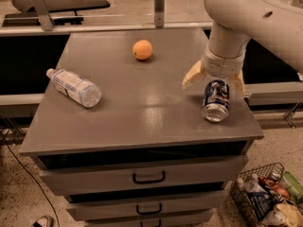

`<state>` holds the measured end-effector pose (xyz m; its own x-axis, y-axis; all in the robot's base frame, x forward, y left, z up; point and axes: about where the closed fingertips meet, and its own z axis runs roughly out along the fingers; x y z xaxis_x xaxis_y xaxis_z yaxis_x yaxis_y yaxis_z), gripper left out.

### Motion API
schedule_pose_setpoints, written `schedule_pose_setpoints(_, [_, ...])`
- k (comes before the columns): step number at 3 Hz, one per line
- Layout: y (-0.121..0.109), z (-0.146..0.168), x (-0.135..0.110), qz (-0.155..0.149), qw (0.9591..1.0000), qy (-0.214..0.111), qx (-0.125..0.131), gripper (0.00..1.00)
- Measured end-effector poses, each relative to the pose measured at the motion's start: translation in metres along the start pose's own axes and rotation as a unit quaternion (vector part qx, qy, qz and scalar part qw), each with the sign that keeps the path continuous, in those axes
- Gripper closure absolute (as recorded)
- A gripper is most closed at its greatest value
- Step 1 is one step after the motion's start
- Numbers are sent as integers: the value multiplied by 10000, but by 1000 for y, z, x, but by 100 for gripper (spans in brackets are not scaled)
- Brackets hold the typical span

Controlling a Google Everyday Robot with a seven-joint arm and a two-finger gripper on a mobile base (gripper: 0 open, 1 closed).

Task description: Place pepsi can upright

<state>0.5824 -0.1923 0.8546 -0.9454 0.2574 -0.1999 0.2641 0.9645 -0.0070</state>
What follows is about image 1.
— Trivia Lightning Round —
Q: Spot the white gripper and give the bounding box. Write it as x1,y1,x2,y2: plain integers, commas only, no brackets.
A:
182,45,245,96

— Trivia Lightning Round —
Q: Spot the blue pepsi can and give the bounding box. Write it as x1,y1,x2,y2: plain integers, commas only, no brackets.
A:
202,79,229,123

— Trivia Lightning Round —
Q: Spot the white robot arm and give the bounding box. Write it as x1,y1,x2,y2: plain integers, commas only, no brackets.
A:
182,0,303,91

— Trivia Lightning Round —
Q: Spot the orange fruit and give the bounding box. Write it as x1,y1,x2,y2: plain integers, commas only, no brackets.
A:
133,40,152,61

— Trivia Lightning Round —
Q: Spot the grey drawer cabinet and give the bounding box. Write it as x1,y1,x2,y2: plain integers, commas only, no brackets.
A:
18,27,265,227

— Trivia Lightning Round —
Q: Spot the small clear bottle in basket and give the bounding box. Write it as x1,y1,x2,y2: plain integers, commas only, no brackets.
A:
244,173,265,193

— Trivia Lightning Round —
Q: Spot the red snack bag in basket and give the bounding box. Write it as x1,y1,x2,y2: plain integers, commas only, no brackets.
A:
258,176,290,200

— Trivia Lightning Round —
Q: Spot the clear plastic water bottle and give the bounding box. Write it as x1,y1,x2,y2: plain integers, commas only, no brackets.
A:
46,68,101,108

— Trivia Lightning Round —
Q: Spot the blue snack bag in basket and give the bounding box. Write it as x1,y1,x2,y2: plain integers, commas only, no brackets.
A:
247,192,276,221

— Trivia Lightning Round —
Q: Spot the green bottle in basket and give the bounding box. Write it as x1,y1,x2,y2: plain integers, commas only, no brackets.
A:
281,171,303,204

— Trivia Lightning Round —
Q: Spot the bottom grey drawer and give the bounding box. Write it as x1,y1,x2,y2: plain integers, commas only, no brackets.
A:
84,209,213,227

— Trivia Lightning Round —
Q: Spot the grey drawer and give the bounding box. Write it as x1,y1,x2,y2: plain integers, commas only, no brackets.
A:
84,209,213,227
41,155,248,196
67,190,227,222

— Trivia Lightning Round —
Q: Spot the yellow bag in basket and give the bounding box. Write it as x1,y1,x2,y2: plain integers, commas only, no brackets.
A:
276,203,303,227

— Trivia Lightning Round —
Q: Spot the black background bench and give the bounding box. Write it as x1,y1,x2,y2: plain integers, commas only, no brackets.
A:
3,0,110,26

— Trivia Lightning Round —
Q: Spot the middle grey drawer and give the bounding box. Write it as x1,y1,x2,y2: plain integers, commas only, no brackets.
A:
67,190,227,222

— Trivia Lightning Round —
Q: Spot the top grey drawer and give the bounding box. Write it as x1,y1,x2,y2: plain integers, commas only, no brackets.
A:
41,155,248,196

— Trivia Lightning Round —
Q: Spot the shoe at bottom edge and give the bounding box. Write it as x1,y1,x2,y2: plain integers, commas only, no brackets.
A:
31,215,53,227

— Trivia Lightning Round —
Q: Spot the metal rail barrier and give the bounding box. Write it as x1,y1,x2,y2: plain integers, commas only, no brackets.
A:
0,21,213,37

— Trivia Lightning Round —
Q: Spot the middle metal bracket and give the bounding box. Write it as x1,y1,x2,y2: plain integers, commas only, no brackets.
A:
154,0,165,27

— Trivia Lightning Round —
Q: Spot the metal bracket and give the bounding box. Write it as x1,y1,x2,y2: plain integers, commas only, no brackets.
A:
31,0,54,31
154,0,165,27

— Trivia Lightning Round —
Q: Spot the wire basket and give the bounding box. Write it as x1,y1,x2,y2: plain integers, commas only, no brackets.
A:
230,163,303,227

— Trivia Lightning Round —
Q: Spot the left metal bracket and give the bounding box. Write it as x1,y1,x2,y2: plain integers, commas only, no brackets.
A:
31,0,54,31

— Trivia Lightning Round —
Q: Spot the black floor cable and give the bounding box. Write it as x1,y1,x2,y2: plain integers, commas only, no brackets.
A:
0,113,61,227

